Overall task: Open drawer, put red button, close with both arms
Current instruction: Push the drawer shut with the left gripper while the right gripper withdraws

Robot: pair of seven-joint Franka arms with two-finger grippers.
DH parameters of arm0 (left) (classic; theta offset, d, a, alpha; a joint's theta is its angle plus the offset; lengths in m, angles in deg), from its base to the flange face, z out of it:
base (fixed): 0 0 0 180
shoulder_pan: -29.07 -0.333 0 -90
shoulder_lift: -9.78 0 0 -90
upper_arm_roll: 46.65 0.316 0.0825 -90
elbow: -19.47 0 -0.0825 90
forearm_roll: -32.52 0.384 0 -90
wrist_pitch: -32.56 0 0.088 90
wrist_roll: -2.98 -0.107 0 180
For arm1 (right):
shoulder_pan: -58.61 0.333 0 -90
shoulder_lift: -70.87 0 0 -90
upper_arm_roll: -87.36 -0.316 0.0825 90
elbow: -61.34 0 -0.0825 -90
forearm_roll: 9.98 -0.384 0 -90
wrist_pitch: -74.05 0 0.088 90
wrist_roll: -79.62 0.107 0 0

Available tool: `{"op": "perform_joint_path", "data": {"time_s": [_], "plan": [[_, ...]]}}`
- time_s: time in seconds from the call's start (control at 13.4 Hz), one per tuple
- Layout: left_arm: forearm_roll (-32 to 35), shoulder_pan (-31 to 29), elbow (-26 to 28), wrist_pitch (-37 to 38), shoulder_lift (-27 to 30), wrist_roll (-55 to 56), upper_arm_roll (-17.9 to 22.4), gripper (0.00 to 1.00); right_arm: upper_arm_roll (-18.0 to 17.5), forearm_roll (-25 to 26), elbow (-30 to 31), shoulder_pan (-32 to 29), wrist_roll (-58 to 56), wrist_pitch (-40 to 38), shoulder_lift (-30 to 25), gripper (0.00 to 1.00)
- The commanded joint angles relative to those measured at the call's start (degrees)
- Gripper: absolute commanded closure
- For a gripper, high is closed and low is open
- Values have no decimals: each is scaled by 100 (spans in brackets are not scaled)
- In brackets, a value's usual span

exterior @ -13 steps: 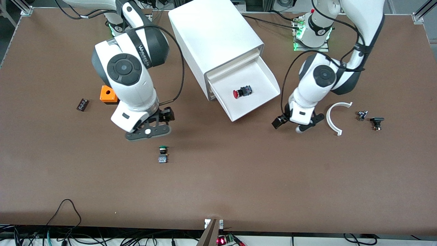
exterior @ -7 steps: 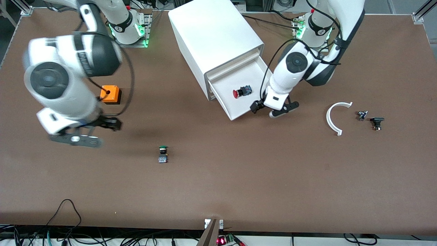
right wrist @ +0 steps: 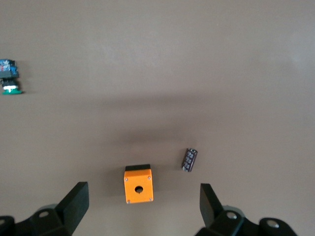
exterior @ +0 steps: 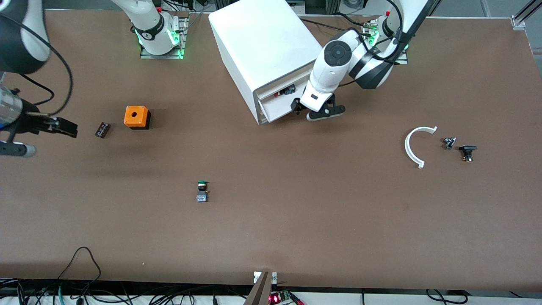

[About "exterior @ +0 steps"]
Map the red push button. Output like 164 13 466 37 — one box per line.
273 85 297 99

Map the white plastic drawer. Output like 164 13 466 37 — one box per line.
258 76 312 125

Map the white drawer cabinet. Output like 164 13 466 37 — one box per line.
208 0 325 126

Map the orange box with hole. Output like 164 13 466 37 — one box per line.
123 105 152 130

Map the circuit board with red light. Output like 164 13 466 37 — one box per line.
269 289 304 305

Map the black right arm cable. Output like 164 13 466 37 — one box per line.
0 13 74 117

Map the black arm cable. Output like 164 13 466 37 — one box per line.
360 0 408 65
0 13 74 117

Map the black cable behind cabinet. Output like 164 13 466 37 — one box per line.
299 17 353 31

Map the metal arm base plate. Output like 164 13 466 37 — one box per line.
363 19 409 65
140 11 189 60

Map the white semicircular bracket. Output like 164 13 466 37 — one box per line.
404 126 438 169

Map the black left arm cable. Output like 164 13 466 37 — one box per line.
360 0 408 65

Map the black looped cable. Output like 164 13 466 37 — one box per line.
57 247 102 293

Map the black rectangular switch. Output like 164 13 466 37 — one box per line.
459 145 478 163

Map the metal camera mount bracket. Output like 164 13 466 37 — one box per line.
243 271 278 305

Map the aluminium frame profile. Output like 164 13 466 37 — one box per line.
510 0 542 29

